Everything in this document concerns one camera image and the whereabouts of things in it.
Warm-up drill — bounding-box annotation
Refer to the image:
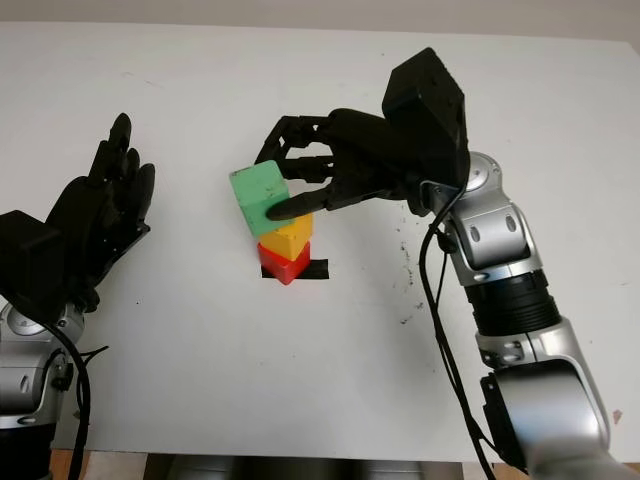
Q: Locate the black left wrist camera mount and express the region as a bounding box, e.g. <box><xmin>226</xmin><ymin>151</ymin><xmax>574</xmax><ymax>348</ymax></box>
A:
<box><xmin>0</xmin><ymin>209</ymin><xmax>69</xmax><ymax>322</ymax></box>

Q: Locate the red cube block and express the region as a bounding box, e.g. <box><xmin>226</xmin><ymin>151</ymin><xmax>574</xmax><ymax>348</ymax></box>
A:
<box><xmin>257</xmin><ymin>240</ymin><xmax>311</xmax><ymax>287</ymax></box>

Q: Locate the black tape strip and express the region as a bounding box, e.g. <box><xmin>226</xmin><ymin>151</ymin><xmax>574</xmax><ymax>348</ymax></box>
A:
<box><xmin>261</xmin><ymin>258</ymin><xmax>330</xmax><ymax>282</ymax></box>

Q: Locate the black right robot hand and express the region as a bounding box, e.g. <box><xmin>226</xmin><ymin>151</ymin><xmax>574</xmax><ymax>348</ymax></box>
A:
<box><xmin>253</xmin><ymin>107</ymin><xmax>427</xmax><ymax>222</ymax></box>

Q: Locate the yellow cube block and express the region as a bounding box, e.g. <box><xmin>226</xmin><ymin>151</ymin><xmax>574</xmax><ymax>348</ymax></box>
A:
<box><xmin>261</xmin><ymin>213</ymin><xmax>314</xmax><ymax>260</ymax></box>

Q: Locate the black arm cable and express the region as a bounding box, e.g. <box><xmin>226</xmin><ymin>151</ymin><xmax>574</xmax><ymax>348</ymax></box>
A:
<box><xmin>418</xmin><ymin>183</ymin><xmax>497</xmax><ymax>480</ymax></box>
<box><xmin>43</xmin><ymin>319</ymin><xmax>109</xmax><ymax>480</ymax></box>

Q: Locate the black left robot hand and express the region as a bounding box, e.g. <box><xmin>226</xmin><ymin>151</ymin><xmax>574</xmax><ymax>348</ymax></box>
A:
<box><xmin>47</xmin><ymin>112</ymin><xmax>156</xmax><ymax>312</ymax></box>

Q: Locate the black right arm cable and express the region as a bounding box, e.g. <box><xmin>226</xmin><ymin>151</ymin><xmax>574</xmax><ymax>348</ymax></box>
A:
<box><xmin>418</xmin><ymin>183</ymin><xmax>497</xmax><ymax>480</ymax></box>

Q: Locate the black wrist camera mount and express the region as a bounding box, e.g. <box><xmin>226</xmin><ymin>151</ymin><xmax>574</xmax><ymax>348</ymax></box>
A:
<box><xmin>381</xmin><ymin>47</ymin><xmax>471</xmax><ymax>194</ymax></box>
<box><xmin>0</xmin><ymin>209</ymin><xmax>69</xmax><ymax>322</ymax></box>

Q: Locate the green cube block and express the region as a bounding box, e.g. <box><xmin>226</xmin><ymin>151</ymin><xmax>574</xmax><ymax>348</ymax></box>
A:
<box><xmin>228</xmin><ymin>159</ymin><xmax>291</xmax><ymax>238</ymax></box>

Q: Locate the dark robot torso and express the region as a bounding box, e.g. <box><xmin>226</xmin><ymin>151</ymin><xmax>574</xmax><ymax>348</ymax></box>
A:
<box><xmin>144</xmin><ymin>452</ymin><xmax>501</xmax><ymax>480</ymax></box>

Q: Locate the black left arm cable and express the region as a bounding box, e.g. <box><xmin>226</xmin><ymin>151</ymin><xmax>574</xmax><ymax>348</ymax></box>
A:
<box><xmin>43</xmin><ymin>319</ymin><xmax>109</xmax><ymax>480</ymax></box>

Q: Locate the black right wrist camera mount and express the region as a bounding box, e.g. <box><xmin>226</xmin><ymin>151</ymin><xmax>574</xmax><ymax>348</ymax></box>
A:
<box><xmin>381</xmin><ymin>47</ymin><xmax>471</xmax><ymax>194</ymax></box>

